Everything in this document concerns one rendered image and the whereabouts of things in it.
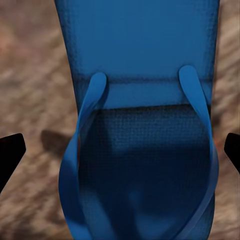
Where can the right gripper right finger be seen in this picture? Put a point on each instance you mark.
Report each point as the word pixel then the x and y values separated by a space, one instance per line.
pixel 232 149

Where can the sandal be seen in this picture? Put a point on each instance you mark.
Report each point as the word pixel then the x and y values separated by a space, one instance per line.
pixel 142 74

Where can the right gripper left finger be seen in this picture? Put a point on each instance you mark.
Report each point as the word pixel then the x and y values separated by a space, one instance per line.
pixel 12 149

